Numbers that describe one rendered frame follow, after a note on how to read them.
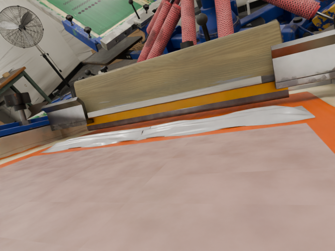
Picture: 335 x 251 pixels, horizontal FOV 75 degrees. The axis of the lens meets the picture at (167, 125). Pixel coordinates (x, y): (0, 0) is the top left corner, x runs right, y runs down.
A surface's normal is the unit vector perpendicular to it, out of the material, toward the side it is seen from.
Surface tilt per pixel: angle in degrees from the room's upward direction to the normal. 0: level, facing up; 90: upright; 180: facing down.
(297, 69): 58
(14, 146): 90
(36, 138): 90
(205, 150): 32
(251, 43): 54
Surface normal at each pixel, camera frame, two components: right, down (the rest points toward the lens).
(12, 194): -0.22, -0.97
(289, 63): -0.38, 0.22
